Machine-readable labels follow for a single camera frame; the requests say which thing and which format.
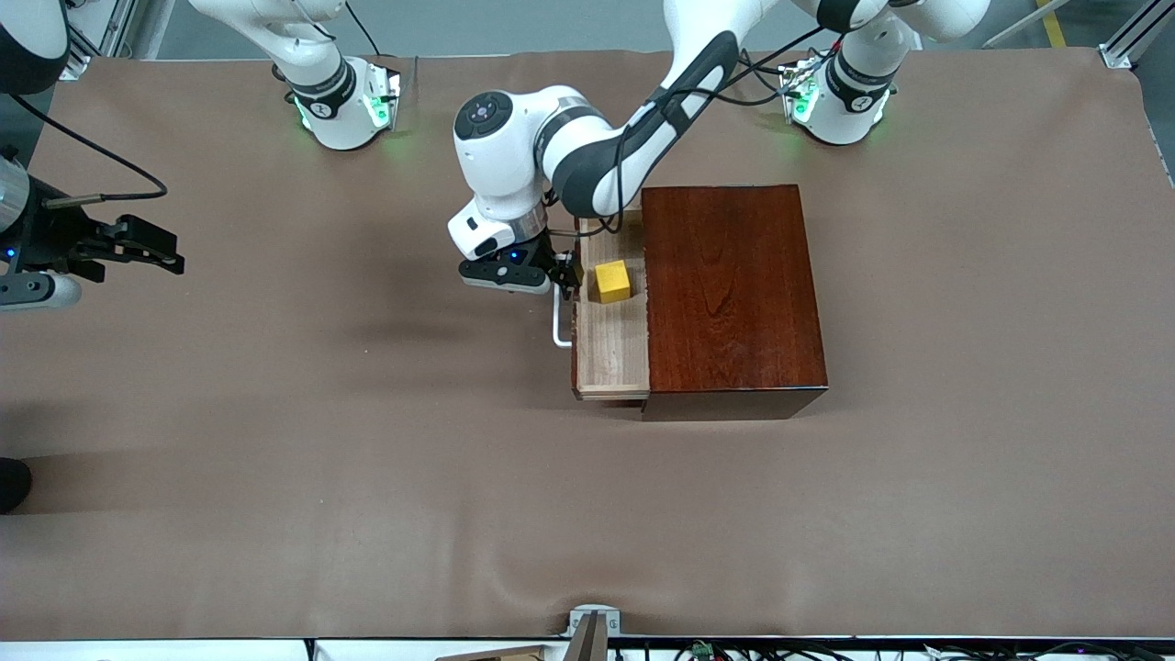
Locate yellow block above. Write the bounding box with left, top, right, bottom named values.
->
left=595, top=260, right=632, bottom=305

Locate light wooden drawer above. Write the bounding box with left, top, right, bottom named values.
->
left=571, top=209, right=651, bottom=402

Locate dark brown wooden cabinet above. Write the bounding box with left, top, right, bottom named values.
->
left=640, top=185, right=830, bottom=422

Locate black round object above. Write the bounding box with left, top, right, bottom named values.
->
left=0, top=457, right=33, bottom=515

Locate brown table mat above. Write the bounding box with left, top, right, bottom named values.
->
left=0, top=48, right=1175, bottom=641

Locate light wooden board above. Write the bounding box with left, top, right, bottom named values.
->
left=436, top=645, right=547, bottom=661

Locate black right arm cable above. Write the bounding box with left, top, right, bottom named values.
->
left=7, top=92, right=169, bottom=207

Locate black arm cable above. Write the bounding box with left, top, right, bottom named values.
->
left=7, top=92, right=169, bottom=207
left=546, top=23, right=841, bottom=241

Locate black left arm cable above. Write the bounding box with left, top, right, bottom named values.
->
left=546, top=23, right=841, bottom=241

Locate aluminium frame profile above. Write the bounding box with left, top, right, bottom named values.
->
left=60, top=0, right=139, bottom=82
left=1097, top=0, right=1175, bottom=70

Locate black base cable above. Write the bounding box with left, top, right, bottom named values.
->
left=344, top=0, right=382, bottom=58

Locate grey metal bracket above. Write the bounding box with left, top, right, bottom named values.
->
left=562, top=605, right=622, bottom=661

